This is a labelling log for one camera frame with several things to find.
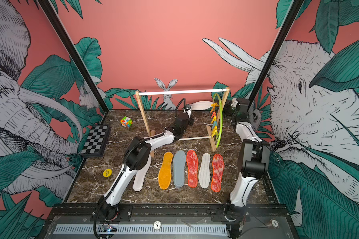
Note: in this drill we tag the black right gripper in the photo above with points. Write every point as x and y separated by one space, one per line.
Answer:
231 104

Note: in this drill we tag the white perforated rail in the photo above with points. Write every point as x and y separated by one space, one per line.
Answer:
140 229

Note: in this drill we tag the grey striped insole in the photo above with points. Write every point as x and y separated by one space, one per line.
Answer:
140 176
201 105

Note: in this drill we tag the grey textured insole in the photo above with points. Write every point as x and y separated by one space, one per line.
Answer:
204 171

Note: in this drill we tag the wooden hanger rack frame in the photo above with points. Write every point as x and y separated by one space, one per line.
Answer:
180 108

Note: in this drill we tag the green clip hanger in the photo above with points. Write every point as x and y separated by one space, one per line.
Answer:
216 131

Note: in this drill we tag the black white checkerboard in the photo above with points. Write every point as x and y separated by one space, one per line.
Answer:
96 140

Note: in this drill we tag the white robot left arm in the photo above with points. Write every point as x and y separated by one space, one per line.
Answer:
136 158

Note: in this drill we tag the yellow-edged insole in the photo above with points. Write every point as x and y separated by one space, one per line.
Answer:
165 173

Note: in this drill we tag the white smooth insole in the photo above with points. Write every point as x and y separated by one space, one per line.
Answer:
179 161

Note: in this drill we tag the yellow round sticker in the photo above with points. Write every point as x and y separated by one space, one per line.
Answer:
107 173

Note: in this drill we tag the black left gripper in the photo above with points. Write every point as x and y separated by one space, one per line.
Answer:
192 121

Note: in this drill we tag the red orange-edged insole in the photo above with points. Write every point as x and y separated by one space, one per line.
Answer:
217 172
192 166

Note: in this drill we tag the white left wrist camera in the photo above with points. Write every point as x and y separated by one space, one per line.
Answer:
187 110

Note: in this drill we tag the colourful puzzle cube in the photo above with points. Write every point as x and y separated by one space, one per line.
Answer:
126 122

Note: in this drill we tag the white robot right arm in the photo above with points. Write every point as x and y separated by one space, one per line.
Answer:
253 159

